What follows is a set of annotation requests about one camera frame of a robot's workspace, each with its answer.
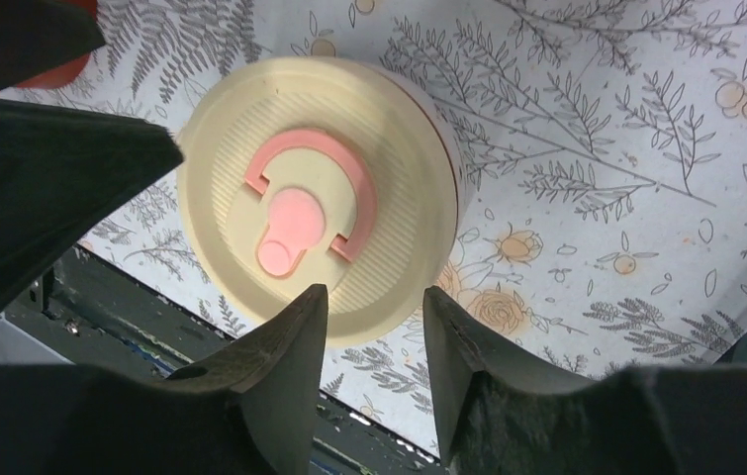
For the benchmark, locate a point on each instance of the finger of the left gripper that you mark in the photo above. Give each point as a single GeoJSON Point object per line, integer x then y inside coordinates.
{"type": "Point", "coordinates": [62, 171]}
{"type": "Point", "coordinates": [36, 36]}

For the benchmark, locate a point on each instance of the red brown round lid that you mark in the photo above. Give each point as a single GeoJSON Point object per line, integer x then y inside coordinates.
{"type": "Point", "coordinates": [66, 73]}

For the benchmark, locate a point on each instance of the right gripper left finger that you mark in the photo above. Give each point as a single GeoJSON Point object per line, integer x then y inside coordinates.
{"type": "Point", "coordinates": [249, 408]}

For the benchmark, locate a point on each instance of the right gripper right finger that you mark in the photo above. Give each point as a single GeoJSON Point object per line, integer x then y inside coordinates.
{"type": "Point", "coordinates": [499, 409]}

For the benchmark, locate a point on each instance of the cream lid pink handle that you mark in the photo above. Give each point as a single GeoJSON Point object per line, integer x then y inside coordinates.
{"type": "Point", "coordinates": [305, 170]}

